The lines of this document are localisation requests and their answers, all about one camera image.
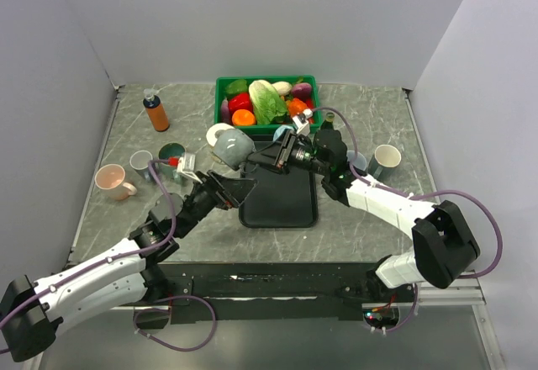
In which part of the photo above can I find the light blue mug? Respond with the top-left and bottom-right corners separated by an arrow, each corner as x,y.
272,124 -> 294,142

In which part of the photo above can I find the orange spray bottle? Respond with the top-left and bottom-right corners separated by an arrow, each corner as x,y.
143,88 -> 170,132

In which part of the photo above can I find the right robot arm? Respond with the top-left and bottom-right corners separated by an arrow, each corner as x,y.
206,124 -> 481,302

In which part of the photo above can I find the teal glazed mug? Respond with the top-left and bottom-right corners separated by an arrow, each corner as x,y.
158,143 -> 185,185

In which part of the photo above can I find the purple eggplant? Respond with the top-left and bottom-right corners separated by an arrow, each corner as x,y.
219,98 -> 232,125

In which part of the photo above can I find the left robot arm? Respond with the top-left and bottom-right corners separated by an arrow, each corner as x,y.
1,171 -> 257,362

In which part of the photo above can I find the green plastic crate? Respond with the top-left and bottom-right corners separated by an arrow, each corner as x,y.
214,75 -> 319,135

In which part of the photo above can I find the grey-blue mug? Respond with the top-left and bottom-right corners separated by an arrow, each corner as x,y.
367,145 -> 402,182

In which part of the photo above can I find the green glass bottle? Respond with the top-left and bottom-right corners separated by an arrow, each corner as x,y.
320,112 -> 335,130

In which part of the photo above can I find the red chili pepper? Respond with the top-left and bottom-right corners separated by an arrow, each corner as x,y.
305,98 -> 316,124

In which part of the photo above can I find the green bell pepper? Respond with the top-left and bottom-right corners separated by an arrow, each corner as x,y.
224,79 -> 248,100

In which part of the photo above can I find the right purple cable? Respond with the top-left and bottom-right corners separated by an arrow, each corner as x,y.
312,106 -> 504,337

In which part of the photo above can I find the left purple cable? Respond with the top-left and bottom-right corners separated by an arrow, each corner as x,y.
0,158 -> 179,355

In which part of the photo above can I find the pink mug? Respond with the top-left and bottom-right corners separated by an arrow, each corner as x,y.
94,164 -> 138,201

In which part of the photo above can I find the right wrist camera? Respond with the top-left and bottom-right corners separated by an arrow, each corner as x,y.
293,108 -> 314,136

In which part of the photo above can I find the napa cabbage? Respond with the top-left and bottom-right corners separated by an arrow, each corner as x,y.
249,80 -> 288,125

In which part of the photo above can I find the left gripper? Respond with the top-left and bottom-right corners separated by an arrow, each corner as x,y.
177,169 -> 258,238

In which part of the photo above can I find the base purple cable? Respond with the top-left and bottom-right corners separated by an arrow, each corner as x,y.
132,294 -> 219,352

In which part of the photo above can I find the purple onion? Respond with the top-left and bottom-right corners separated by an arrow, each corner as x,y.
291,82 -> 313,99

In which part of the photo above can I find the red bell pepper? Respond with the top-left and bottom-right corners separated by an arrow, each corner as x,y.
228,92 -> 253,115

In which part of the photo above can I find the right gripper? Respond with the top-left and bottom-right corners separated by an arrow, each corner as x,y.
248,129 -> 330,177

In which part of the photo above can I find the small grey mug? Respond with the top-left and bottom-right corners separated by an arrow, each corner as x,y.
129,150 -> 154,182

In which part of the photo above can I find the black tray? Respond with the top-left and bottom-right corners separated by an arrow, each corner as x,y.
239,164 -> 319,229

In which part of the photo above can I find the grey mug white rim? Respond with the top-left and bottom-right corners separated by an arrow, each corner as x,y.
213,128 -> 256,171

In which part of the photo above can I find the white potato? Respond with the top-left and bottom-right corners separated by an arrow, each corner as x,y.
272,81 -> 293,96

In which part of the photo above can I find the pale grey mug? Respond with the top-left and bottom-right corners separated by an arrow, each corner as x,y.
346,150 -> 367,177

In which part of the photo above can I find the aluminium rail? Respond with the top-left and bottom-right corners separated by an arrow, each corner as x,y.
418,278 -> 486,306

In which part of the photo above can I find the orange bumpy pumpkin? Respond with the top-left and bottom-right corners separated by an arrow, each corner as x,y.
287,98 -> 309,118

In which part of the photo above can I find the orange tomato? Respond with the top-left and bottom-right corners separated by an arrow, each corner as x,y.
232,109 -> 256,126

